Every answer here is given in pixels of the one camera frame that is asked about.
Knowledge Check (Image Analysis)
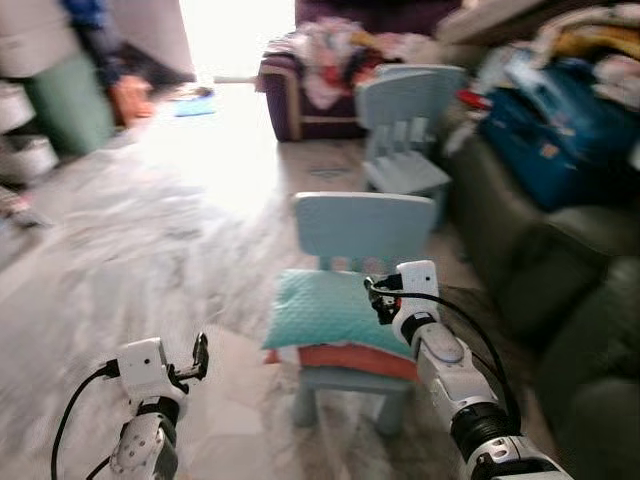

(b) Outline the teal dotted pillow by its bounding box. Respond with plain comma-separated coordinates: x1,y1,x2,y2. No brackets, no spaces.
262,268,416,359

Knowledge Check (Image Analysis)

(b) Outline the grey-green leather sofa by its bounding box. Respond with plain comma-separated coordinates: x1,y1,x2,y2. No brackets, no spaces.
440,60,640,480

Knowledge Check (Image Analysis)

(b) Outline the orange cushion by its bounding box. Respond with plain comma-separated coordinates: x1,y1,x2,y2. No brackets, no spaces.
262,342,419,383

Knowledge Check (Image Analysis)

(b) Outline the light blue plastic child chair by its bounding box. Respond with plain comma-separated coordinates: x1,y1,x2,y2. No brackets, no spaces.
355,65,467,226
290,192,438,438

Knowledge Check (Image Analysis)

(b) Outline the small red item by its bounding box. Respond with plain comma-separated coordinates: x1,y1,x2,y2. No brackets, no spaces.
458,88,491,109

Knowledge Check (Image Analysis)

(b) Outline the purple armchair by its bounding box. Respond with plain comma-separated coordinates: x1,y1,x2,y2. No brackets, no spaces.
258,0,466,143

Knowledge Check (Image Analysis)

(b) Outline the blue fabric bag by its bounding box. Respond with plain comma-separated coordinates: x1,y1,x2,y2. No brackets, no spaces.
478,55,640,213

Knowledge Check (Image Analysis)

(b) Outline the pink and white clothes pile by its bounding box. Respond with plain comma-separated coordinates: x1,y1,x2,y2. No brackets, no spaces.
290,18,441,109

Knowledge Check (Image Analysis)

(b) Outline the small blue cloth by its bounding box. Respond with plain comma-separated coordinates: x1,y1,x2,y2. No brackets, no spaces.
172,88,217,118

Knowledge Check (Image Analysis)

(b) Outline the brown wooden ledge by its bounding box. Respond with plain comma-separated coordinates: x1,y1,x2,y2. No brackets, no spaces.
435,0,601,46

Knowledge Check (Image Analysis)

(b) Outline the yellow and white clothes heap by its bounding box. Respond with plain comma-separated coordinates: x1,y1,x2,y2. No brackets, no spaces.
530,5,640,111

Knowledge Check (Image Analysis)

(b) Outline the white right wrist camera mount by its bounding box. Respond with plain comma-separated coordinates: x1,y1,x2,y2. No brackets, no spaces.
395,260,441,316

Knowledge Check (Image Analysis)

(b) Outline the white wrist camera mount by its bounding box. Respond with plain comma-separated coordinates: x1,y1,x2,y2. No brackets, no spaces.
395,260,441,316
117,338,191,401

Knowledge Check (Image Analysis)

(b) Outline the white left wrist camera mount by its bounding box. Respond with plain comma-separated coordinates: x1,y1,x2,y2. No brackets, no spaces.
117,338,191,401

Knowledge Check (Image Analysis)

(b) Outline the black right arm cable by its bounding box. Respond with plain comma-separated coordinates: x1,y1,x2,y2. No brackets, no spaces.
380,290,523,431

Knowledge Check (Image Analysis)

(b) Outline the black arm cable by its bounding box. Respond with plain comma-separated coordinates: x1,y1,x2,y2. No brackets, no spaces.
380,290,523,431
85,455,111,480
50,362,121,480

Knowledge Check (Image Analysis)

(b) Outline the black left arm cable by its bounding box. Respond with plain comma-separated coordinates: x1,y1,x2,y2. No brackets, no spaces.
85,455,111,480
50,362,121,480

